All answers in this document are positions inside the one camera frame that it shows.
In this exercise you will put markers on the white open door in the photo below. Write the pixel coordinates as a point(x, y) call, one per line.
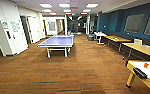
point(34, 29)

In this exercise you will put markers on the grey round trash bin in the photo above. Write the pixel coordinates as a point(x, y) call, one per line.
point(90, 37)

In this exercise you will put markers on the blue ping-pong table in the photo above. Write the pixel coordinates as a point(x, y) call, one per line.
point(56, 40)

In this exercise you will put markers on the dark glass entrance doors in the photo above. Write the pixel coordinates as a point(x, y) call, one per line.
point(76, 25)

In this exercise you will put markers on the small white table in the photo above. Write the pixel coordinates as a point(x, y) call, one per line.
point(99, 33)

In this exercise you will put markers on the white door glass pane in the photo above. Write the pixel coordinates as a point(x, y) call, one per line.
point(51, 26)

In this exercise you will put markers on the ceiling light panel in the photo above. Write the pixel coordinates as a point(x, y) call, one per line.
point(46, 5)
point(92, 5)
point(64, 5)

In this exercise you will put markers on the light wooden chair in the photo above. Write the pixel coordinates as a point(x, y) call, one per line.
point(138, 41)

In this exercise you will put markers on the black card reader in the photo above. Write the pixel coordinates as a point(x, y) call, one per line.
point(9, 34)

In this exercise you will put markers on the yellow air hockey table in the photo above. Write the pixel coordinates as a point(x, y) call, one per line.
point(147, 75)

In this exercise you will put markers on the white wall sign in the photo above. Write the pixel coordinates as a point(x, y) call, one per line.
point(14, 26)
point(5, 25)

